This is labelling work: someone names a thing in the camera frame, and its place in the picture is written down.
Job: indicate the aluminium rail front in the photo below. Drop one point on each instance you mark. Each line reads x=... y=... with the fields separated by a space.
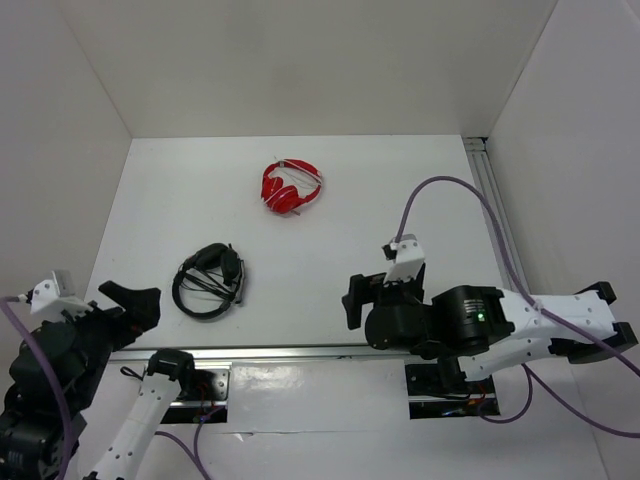
x=292 y=354

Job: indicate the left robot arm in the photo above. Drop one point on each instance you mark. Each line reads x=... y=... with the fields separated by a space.
x=42 y=420

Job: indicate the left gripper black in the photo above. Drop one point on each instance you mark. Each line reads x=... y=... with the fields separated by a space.
x=142 y=306

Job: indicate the black headset with cable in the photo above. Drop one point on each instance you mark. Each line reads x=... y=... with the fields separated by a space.
x=216 y=269

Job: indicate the aluminium rail right side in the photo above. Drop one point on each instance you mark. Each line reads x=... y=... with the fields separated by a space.
x=485 y=181

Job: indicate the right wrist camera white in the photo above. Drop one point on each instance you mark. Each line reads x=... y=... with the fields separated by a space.
x=406 y=258

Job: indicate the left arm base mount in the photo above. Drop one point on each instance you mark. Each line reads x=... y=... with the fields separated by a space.
x=190 y=395

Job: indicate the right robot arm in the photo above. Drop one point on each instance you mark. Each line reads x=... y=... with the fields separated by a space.
x=472 y=332

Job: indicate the aluminium rail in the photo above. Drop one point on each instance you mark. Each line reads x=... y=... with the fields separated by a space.
x=485 y=181
x=292 y=354

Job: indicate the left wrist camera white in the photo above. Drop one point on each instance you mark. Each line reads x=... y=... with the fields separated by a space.
x=56 y=295

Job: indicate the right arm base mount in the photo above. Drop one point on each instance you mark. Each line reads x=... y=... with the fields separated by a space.
x=429 y=398

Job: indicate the red headphones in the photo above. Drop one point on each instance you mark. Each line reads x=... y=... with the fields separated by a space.
x=281 y=198

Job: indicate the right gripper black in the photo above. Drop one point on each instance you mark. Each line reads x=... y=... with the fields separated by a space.
x=364 y=289

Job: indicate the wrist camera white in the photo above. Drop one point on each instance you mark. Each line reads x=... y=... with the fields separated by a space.
x=406 y=258
x=56 y=295

